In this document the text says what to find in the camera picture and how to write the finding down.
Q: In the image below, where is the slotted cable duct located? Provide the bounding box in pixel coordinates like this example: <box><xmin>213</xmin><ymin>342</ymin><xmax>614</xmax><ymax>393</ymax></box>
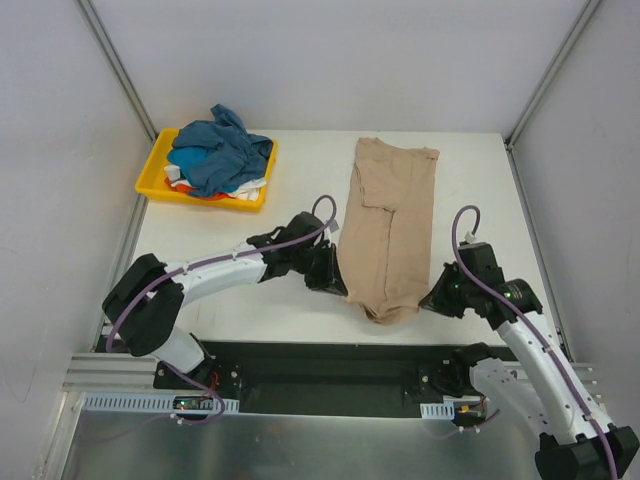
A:
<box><xmin>420</xmin><ymin>402</ymin><xmax>456</xmax><ymax>421</ymax></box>
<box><xmin>83</xmin><ymin>393</ymin><xmax>221</xmax><ymax>415</ymax></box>

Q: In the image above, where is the right corner aluminium post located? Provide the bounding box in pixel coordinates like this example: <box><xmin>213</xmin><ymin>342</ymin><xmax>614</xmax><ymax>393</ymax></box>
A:
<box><xmin>504</xmin><ymin>0</ymin><xmax>604</xmax><ymax>151</ymax></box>

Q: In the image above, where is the aluminium frame rail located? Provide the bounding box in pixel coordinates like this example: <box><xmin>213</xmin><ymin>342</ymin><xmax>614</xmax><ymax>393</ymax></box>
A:
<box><xmin>61</xmin><ymin>352</ymin><xmax>604</xmax><ymax>402</ymax></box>

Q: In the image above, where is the bright blue shirt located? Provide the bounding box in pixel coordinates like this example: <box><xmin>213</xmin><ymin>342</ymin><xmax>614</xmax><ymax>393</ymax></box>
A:
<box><xmin>167</xmin><ymin>147</ymin><xmax>209</xmax><ymax>176</ymax></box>

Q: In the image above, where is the corner aluminium post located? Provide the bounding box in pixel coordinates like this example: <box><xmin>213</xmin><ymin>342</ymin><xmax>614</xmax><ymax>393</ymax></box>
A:
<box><xmin>74</xmin><ymin>0</ymin><xmax>158</xmax><ymax>142</ymax></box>
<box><xmin>504</xmin><ymin>0</ymin><xmax>604</xmax><ymax>151</ymax></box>

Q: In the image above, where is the left slotted cable duct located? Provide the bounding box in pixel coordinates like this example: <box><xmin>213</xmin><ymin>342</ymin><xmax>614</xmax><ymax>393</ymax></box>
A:
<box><xmin>83</xmin><ymin>393</ymin><xmax>221</xmax><ymax>415</ymax></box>

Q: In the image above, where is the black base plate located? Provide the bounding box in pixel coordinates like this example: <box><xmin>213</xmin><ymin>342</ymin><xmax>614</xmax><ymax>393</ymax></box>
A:
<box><xmin>152</xmin><ymin>339</ymin><xmax>521</xmax><ymax>415</ymax></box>

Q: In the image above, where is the yellow plastic tray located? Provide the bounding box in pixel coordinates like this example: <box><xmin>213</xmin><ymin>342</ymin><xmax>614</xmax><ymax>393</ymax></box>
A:
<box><xmin>135</xmin><ymin>128</ymin><xmax>268</xmax><ymax>213</ymax></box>

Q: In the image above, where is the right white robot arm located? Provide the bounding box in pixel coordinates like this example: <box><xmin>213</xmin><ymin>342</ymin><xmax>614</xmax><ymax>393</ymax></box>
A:
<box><xmin>420</xmin><ymin>242</ymin><xmax>639</xmax><ymax>479</ymax></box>

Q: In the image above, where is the white shirt in tray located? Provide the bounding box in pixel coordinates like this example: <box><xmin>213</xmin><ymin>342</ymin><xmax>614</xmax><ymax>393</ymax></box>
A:
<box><xmin>164</xmin><ymin>165</ymin><xmax>267</xmax><ymax>201</ymax></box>

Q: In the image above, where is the beige t-shirt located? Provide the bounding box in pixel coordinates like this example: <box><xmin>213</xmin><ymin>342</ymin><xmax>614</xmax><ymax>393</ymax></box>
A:
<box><xmin>337</xmin><ymin>138</ymin><xmax>440</xmax><ymax>325</ymax></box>

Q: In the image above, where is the orange shirt in tray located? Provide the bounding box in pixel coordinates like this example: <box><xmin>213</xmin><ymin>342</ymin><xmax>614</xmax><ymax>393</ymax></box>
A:
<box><xmin>169</xmin><ymin>183</ymin><xmax>229</xmax><ymax>202</ymax></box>

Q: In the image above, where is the dark blue shirt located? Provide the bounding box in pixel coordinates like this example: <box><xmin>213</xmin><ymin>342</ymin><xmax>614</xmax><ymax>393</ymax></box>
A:
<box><xmin>171</xmin><ymin>104</ymin><xmax>274</xmax><ymax>196</ymax></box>

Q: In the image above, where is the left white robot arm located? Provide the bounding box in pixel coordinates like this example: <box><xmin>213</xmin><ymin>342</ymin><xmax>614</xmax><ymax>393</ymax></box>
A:
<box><xmin>102</xmin><ymin>211</ymin><xmax>347</xmax><ymax>389</ymax></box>

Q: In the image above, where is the right slotted cable duct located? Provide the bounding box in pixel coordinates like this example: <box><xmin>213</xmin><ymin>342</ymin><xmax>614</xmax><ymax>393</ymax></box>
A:
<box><xmin>420</xmin><ymin>402</ymin><xmax>456</xmax><ymax>421</ymax></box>

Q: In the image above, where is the left corner aluminium post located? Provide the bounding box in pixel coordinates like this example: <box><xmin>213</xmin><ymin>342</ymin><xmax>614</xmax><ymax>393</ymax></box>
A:
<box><xmin>74</xmin><ymin>0</ymin><xmax>158</xmax><ymax>142</ymax></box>

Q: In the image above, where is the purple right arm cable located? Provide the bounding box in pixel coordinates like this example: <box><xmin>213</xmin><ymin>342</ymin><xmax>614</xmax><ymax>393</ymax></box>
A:
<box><xmin>423</xmin><ymin>204</ymin><xmax>617</xmax><ymax>480</ymax></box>

